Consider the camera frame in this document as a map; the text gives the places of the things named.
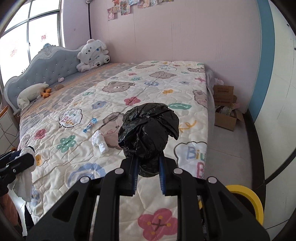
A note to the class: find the anime posters on wall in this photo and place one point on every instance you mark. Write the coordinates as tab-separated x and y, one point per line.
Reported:
124	7

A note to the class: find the cartoon bear patterned quilt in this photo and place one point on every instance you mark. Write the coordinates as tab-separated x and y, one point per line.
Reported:
101	154

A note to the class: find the white cloth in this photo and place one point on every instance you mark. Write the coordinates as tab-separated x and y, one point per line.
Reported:
98	140

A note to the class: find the orange small plush toy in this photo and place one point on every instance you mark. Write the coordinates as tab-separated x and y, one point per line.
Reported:
46	93

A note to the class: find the white dog plush toy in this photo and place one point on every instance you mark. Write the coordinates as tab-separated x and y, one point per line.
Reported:
93	55

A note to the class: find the white goose plush toy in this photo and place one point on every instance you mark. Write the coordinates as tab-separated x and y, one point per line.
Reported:
29	94

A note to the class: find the blue tufted headboard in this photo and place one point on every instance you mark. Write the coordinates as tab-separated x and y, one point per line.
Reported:
48	66

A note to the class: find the window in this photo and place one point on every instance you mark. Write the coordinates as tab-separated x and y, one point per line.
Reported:
34	25

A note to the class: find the yellow rimmed trash bin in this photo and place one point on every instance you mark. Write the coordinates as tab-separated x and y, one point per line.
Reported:
230	207

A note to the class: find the cardboard box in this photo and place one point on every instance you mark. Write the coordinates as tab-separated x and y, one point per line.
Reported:
227	111

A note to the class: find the small pink toy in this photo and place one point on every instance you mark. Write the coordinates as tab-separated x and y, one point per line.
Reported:
60	79

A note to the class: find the white blue wardrobe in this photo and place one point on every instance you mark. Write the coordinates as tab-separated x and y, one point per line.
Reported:
272	108

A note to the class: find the black plastic bag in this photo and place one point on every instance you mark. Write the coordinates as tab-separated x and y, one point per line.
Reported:
144	134

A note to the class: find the grey orange patterned bedsheet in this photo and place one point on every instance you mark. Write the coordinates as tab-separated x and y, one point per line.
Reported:
73	85

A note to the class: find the blue white candy wrapper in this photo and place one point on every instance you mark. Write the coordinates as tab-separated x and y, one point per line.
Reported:
90	125

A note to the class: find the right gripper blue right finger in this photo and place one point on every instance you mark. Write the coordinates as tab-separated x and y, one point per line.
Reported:
162	175

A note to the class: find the white tissue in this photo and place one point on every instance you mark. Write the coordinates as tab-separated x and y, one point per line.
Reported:
23	184

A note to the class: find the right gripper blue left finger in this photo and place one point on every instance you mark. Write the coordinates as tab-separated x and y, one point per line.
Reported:
133	175

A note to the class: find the white bedside cabinet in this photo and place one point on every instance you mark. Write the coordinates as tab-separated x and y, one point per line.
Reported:
9	132

